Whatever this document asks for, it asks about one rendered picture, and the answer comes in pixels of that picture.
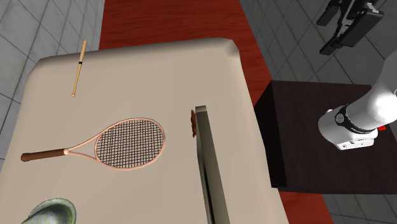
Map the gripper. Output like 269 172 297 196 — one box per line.
316 0 386 57

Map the dark robot stand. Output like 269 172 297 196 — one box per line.
253 80 397 195

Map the reddish brown small object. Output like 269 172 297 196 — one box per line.
190 109 198 139

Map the grey laptop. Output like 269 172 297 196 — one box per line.
195 105 231 224

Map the wooden baseball bat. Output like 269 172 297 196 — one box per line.
71 40 88 98

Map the pale green dotted bowl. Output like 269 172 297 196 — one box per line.
20 197 78 224

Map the beige bed with red frame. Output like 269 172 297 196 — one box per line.
0 0 334 224

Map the pink tennis racket brown handle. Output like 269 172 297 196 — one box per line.
20 117 167 171

